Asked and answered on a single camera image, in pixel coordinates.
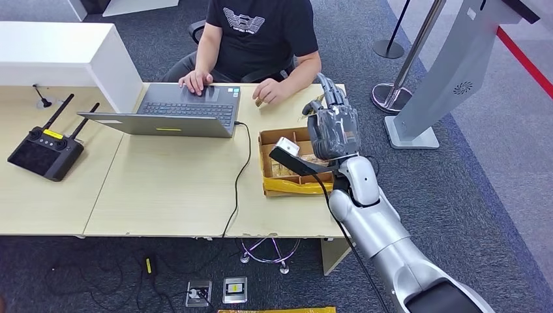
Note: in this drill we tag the autumn print ID card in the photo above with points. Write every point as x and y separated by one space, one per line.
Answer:
259 102

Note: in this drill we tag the silver kiosk stand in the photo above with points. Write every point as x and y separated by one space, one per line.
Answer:
453 65

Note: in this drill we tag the open metal floor socket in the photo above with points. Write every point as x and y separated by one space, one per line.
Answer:
198 293

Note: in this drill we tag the black barrier stanchion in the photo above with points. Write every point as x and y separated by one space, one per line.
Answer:
389 48

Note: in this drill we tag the beige desk leg panel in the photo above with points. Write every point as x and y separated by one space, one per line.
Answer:
335 257

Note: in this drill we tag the white furniture panel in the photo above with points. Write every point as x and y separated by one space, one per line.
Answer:
138 6
77 8

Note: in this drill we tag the brown box with yellow tape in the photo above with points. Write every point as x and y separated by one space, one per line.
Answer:
298 185

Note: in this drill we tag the small black stick antenna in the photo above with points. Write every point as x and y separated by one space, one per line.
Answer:
43 103

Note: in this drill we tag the grey laptop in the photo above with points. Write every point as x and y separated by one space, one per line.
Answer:
190 108

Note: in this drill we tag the person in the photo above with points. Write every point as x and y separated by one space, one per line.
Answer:
259 39

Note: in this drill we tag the red barrier belt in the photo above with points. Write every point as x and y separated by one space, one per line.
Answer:
525 62

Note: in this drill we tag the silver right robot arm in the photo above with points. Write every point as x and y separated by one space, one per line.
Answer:
380 229

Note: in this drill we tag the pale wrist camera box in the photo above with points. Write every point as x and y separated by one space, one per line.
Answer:
287 146

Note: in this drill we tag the person's right forearm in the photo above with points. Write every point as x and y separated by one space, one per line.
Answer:
206 49

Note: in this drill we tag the person's right hand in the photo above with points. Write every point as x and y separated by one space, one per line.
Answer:
196 82

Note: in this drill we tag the white desk partition box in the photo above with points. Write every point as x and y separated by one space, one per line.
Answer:
56 52

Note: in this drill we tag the black remote controller with antennas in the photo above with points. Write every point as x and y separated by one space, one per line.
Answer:
43 157

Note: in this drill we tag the yellow floor tape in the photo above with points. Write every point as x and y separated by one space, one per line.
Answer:
276 310

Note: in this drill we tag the person's left forearm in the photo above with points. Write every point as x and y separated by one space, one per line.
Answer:
302 73

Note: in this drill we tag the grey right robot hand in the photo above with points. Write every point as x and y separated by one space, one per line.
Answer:
337 129

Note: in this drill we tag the person's left hand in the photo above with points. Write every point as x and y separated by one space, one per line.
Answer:
270 91

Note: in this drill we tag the closed metal floor socket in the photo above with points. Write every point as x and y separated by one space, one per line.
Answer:
234 289

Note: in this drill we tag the chrome barrier stanchion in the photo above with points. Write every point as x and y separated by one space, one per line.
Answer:
391 98

